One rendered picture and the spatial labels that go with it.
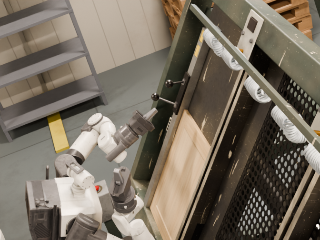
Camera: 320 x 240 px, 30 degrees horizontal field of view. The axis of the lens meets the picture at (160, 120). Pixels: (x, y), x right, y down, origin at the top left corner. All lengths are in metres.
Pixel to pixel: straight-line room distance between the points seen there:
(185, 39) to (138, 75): 3.05
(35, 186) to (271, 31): 1.18
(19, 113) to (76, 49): 0.83
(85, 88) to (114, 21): 0.76
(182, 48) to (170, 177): 0.61
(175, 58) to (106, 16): 3.11
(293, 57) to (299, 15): 3.69
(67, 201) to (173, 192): 0.54
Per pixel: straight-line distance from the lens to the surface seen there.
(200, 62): 2.65
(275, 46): 1.98
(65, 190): 2.54
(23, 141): 5.59
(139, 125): 2.55
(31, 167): 5.22
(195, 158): 2.58
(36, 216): 2.46
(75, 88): 5.74
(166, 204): 2.82
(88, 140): 2.78
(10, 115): 5.77
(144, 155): 3.11
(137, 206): 2.24
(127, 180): 2.11
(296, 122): 1.54
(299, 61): 1.85
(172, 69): 2.90
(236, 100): 2.20
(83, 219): 2.35
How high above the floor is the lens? 2.89
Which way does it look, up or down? 34 degrees down
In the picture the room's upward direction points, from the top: 18 degrees counter-clockwise
